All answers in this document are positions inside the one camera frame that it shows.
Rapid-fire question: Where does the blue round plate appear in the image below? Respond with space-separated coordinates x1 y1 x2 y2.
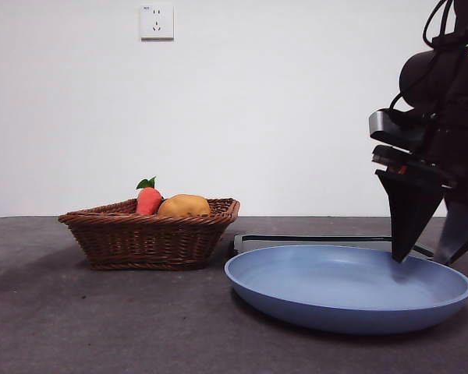
224 244 468 336

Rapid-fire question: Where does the black rectangular tray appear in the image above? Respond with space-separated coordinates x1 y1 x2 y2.
229 235 440 261

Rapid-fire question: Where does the yellow-brown potato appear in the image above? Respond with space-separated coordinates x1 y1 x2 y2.
157 194 211 218

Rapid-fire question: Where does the orange toy carrot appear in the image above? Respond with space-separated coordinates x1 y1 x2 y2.
135 176 165 217

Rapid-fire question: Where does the brown wicker basket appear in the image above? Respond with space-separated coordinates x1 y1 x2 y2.
58 197 242 272

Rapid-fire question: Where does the black cable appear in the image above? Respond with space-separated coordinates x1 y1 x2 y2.
421 0 459 51
388 92 418 122

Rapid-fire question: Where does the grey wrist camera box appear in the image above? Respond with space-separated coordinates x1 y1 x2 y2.
368 109 434 154

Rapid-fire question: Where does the white wall socket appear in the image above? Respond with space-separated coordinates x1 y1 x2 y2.
140 4 176 42

